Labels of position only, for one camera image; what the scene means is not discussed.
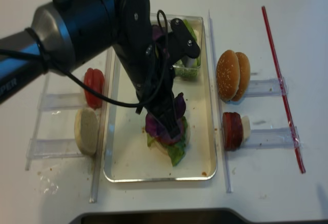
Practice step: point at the red meat patty stack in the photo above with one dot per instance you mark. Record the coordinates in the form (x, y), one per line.
(233, 131)

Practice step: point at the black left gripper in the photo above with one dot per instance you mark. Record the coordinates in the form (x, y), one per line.
(156, 95)

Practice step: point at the purple cabbage leaf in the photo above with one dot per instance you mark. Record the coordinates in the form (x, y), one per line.
(159, 132)

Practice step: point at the clear bun rail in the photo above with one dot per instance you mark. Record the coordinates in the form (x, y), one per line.
(268, 87)
(51, 148)

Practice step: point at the clear right side rail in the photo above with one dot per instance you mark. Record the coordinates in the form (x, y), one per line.
(225, 163)

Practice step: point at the red plastic strip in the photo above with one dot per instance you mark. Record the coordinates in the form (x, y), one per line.
(292, 127)

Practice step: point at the clear bun bottom rail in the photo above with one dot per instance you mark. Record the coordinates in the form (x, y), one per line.
(51, 148)

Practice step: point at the clear patty rail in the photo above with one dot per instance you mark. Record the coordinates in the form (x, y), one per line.
(281, 138)

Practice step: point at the clear salad container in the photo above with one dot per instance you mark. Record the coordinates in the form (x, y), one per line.
(182, 45)

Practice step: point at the clear tomato rail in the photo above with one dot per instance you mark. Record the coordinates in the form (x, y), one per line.
(50, 102)

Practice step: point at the bun bottom on tray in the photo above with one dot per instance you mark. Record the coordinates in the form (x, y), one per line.
(163, 148)

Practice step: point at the clear left side rail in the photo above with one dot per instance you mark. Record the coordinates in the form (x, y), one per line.
(98, 159)

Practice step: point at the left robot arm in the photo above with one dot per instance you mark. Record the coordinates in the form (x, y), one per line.
(65, 34)

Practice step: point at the green lettuce on burger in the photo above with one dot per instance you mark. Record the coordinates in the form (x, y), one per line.
(176, 155)

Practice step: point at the tomato slice stack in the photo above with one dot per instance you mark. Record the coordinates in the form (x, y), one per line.
(95, 80)

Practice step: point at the white bun bottom upright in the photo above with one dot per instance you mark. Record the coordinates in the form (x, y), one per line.
(86, 131)

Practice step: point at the metal tray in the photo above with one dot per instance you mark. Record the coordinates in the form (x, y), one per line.
(127, 157)

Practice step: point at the sesame bun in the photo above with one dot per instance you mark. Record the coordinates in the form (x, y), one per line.
(245, 74)
(228, 75)

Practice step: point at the dark monitor edge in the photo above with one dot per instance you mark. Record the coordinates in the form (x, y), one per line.
(172, 216)

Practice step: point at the front sesame bun top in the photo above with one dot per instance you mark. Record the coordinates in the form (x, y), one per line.
(228, 75)

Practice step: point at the rear sesame bun top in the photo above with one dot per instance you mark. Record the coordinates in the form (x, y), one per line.
(245, 74)

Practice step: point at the purple cabbage in container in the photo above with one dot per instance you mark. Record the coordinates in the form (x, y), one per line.
(156, 33)

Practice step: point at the green lettuce in container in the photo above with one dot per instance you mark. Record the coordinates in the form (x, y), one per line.
(192, 71)

